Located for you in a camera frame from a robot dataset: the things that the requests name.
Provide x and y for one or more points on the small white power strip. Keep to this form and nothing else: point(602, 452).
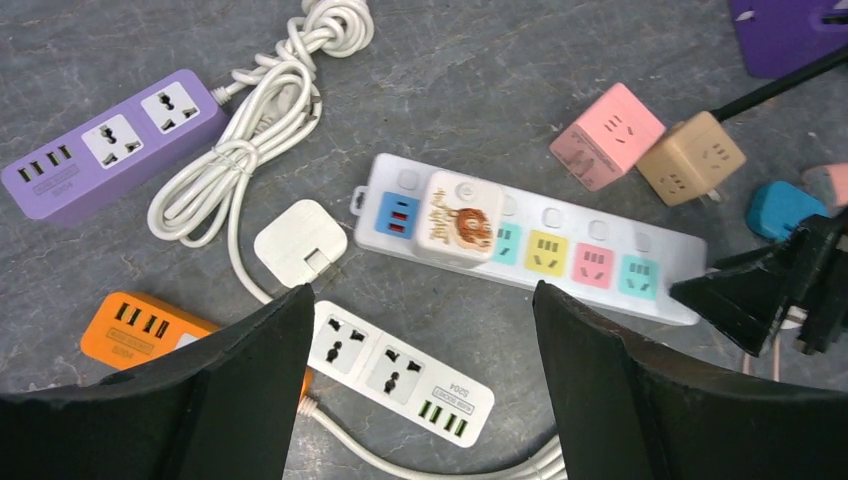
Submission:
point(398, 376)

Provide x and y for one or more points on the small pink charger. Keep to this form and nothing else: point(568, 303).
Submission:
point(827, 183)

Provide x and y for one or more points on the long white colourful power strip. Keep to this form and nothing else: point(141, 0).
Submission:
point(601, 259)

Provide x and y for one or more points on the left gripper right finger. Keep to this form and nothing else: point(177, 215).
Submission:
point(628, 407)

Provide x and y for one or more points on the black music stand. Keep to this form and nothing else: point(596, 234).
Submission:
point(781, 85)

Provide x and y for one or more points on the white flat charger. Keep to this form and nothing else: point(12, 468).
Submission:
point(300, 244)

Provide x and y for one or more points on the pink cube socket adapter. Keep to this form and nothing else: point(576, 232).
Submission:
point(608, 138)

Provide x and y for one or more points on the purple power strip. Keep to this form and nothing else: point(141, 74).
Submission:
point(70, 178)

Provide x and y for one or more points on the purple metronome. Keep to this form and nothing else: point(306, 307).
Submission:
point(776, 37)

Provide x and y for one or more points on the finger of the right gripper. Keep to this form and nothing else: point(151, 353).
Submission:
point(750, 304)

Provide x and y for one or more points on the white tiger cube adapter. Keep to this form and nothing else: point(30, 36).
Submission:
point(458, 219)

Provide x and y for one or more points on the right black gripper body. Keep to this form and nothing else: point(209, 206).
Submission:
point(818, 282)

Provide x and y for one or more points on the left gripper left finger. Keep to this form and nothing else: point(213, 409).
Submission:
point(72, 432)

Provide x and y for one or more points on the tan cube socket adapter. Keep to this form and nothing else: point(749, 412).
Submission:
point(690, 160)

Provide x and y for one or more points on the orange power strip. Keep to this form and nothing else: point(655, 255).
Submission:
point(142, 328)

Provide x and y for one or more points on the blue plug adapter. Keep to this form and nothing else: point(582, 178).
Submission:
point(777, 208)

